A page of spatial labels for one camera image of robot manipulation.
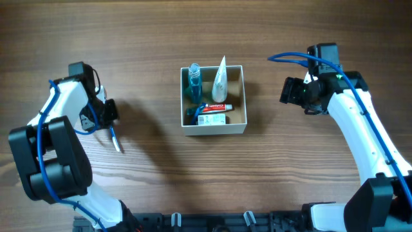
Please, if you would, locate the blue white toothbrush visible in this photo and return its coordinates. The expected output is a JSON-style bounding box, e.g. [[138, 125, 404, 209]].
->
[[109, 126, 121, 152]]

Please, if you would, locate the white lotion tube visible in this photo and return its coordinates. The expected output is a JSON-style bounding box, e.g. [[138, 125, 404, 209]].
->
[[212, 57, 227, 103]]

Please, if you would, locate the green white small box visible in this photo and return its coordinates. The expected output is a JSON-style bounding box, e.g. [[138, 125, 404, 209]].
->
[[197, 113, 226, 126]]

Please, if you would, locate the toothpaste tube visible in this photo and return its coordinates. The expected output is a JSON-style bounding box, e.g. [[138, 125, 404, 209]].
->
[[202, 104, 233, 113]]

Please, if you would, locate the blue disposable razor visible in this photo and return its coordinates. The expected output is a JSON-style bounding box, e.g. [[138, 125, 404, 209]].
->
[[186, 102, 207, 125]]

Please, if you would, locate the blue mouthwash bottle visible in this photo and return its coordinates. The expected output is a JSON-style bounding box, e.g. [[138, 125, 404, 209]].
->
[[188, 63, 202, 104]]

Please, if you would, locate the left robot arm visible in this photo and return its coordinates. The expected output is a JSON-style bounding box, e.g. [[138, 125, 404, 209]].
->
[[8, 62, 142, 231]]

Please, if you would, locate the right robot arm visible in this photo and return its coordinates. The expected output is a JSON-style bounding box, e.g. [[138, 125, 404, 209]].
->
[[269, 43, 411, 231]]

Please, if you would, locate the white open cardboard box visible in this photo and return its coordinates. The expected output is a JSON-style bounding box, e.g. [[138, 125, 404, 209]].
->
[[180, 65, 247, 136]]

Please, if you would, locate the right blue cable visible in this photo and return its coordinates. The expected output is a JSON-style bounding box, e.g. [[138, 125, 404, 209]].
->
[[267, 52, 412, 207]]

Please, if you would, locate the blue cable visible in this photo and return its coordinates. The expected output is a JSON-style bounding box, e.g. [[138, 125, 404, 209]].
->
[[36, 79, 109, 232], [267, 52, 412, 207]]

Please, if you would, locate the left blue cable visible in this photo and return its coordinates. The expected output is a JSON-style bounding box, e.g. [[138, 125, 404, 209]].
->
[[36, 79, 109, 232]]

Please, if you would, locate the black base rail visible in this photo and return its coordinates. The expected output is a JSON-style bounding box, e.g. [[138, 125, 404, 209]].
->
[[72, 211, 319, 232]]

